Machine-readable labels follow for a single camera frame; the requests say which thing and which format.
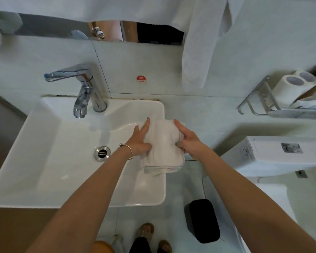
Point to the person's right hand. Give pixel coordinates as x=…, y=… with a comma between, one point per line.
x=192, y=144

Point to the person's left hand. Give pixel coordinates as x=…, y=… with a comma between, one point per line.
x=139, y=142

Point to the white cleaning cloth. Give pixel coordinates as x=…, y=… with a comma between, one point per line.
x=163, y=150

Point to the black plastic waste bin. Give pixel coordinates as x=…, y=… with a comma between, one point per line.
x=202, y=221

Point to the person's left forearm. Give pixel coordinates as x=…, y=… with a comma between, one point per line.
x=81, y=205

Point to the person's right forearm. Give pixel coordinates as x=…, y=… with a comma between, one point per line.
x=258, y=205

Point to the person's left beige sandal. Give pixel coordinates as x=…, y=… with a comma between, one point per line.
x=146, y=231

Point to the person's beige sandal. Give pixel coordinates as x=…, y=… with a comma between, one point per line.
x=164, y=246
x=146, y=231

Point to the narrow white hanging towel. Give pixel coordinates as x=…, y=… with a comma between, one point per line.
x=202, y=42

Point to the person's black trousers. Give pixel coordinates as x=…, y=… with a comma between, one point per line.
x=139, y=246

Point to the person's right beige sandal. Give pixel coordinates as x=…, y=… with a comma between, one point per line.
x=164, y=246

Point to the large white hanging towel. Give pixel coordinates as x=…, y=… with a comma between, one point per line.
x=81, y=5

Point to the chrome sink drain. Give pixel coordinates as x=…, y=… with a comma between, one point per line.
x=102, y=153

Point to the round red sticker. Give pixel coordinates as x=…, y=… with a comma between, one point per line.
x=141, y=79

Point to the white sink basin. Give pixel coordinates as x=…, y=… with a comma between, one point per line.
x=68, y=160

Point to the chrome faucet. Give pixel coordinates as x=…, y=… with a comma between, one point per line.
x=85, y=89

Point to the chrome toilet flush button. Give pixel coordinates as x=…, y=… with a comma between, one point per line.
x=291, y=148

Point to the white toilet paper roll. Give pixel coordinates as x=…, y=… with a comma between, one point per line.
x=306, y=81
x=287, y=90

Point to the white toiletry packets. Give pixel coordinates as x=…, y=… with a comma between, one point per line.
x=313, y=101

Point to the metal wall shelf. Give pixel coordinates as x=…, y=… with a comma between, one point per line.
x=260, y=102

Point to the wall mirror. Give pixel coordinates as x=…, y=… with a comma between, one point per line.
x=55, y=27

